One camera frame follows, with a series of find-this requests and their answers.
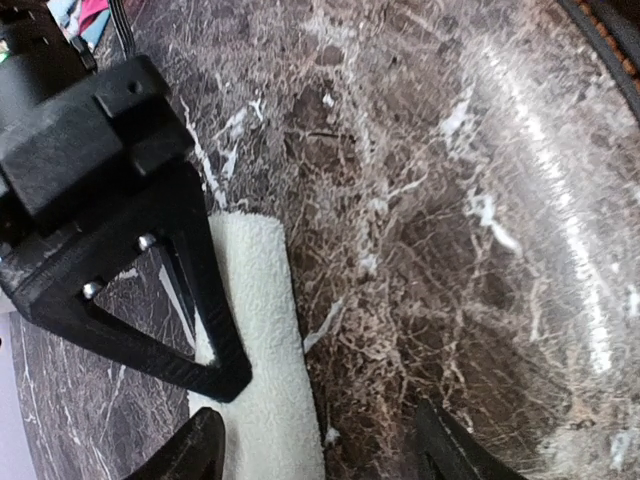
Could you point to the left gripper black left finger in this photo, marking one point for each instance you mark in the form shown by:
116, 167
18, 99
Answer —
195, 452

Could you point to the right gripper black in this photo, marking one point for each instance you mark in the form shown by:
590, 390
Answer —
71, 133

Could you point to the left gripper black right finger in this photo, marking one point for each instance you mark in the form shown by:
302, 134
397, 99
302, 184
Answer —
446, 450

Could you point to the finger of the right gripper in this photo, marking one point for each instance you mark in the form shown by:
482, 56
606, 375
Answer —
135, 280

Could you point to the white embroidered towel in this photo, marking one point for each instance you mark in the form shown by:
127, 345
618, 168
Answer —
272, 429

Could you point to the pink towel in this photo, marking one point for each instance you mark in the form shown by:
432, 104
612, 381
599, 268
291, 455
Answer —
94, 16

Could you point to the light blue towel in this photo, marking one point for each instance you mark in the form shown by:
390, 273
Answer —
66, 13

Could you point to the black front rail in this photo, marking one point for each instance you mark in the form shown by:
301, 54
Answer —
612, 29

